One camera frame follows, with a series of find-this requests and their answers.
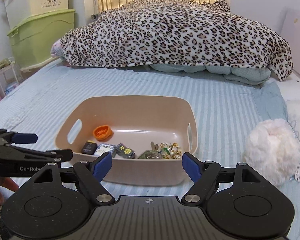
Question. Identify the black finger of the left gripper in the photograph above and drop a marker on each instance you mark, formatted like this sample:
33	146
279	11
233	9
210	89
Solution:
29	155

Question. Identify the beige plastic storage basket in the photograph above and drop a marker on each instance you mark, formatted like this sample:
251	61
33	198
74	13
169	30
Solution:
136	122

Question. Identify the light teal quilted duvet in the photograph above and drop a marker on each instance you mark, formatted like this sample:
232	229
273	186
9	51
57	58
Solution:
249	76

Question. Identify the dark packet with yellow print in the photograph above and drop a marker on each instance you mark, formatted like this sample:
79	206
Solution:
124	151

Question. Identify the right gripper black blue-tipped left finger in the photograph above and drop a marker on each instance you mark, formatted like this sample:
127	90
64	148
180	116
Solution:
90	175

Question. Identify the black small box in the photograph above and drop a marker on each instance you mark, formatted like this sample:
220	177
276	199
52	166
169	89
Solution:
89	148

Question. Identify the striped light blue bed sheet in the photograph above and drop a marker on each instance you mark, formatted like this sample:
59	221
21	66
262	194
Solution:
226	112

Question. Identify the leopard print blanket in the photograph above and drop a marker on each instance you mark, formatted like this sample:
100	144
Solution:
175	32

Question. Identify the green packet of seeds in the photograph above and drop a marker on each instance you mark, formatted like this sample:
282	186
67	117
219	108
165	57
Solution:
154	153

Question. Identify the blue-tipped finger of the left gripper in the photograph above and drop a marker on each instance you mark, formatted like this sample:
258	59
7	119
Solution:
17	138

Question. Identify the white wire side rack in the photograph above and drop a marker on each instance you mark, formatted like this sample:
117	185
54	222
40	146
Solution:
9	78

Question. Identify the white fluffy plush toy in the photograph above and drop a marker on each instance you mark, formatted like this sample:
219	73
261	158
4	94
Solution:
273	150

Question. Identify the white blue small carton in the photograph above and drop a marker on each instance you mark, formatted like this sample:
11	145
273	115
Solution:
103	148

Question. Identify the green plastic storage bin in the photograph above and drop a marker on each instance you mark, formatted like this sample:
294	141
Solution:
31	40

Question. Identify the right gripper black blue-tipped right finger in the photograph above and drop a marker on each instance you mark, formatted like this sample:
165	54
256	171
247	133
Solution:
204	176

